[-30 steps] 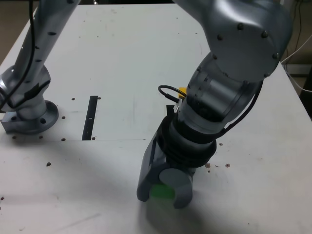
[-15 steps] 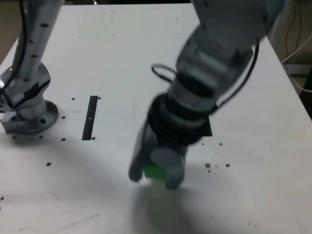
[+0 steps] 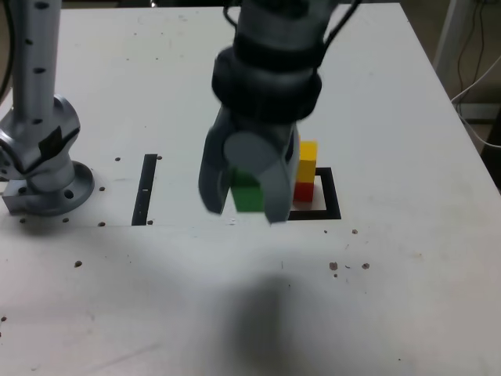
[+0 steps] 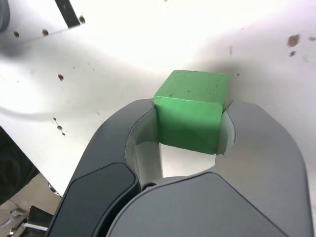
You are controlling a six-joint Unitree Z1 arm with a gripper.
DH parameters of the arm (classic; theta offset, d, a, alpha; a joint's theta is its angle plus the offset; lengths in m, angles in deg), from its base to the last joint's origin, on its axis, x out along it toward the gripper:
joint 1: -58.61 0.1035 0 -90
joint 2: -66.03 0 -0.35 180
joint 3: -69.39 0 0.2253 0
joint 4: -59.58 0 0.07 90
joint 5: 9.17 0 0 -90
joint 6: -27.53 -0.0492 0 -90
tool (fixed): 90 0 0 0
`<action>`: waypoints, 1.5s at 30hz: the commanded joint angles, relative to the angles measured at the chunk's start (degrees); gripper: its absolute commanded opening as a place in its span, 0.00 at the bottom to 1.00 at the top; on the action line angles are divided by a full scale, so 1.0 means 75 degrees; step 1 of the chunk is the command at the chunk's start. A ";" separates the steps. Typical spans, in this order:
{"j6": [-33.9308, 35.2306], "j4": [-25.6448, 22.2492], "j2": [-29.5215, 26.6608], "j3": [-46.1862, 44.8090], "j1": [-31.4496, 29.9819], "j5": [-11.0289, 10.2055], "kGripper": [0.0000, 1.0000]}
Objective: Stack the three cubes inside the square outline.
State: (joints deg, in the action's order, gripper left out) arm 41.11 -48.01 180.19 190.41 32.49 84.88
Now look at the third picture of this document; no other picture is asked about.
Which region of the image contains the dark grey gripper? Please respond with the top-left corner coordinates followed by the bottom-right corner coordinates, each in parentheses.
top-left (197, 106), bottom-right (302, 227)

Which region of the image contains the green cube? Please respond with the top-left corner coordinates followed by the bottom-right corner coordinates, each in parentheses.
top-left (228, 167), bottom-right (264, 213)

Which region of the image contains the yellow cube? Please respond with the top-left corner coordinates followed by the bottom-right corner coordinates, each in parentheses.
top-left (297, 135), bottom-right (319, 184)

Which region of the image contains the red cube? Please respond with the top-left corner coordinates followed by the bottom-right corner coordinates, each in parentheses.
top-left (292, 180), bottom-right (315, 204)

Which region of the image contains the black tape square outline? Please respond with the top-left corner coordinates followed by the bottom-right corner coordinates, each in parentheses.
top-left (287, 167), bottom-right (342, 221)

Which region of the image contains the black tape strip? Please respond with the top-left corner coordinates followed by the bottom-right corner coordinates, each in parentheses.
top-left (131, 154), bottom-right (158, 227)

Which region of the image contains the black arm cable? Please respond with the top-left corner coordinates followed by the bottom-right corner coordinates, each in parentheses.
top-left (222, 0), bottom-right (243, 29)
top-left (323, 0), bottom-right (363, 46)

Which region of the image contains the white cable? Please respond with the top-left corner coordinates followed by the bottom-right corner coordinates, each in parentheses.
top-left (452, 54), bottom-right (501, 149)

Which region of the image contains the thin black cable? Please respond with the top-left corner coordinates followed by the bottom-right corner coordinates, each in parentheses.
top-left (456, 0), bottom-right (488, 93)

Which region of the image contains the white metal post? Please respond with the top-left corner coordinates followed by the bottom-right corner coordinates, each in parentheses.
top-left (432, 0), bottom-right (477, 93)

